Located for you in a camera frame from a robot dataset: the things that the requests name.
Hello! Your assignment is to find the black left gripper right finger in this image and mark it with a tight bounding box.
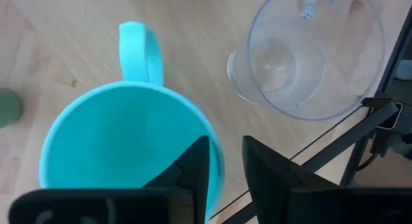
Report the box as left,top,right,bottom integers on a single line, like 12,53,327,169
243,135,412,224

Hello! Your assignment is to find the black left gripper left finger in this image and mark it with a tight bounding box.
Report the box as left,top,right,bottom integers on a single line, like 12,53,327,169
8,135,212,224

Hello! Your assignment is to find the cyan plastic mug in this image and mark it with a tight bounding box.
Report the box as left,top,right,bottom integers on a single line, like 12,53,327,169
38,21,226,222

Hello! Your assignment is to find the green plastic cup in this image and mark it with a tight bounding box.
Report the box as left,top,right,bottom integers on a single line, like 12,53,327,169
0,88,23,130

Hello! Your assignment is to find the black aluminium table frame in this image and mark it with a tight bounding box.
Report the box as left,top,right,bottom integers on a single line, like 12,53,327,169
209,5,412,224

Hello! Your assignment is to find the grey table-level camera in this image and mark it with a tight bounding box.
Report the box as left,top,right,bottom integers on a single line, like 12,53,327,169
373,101,404,131

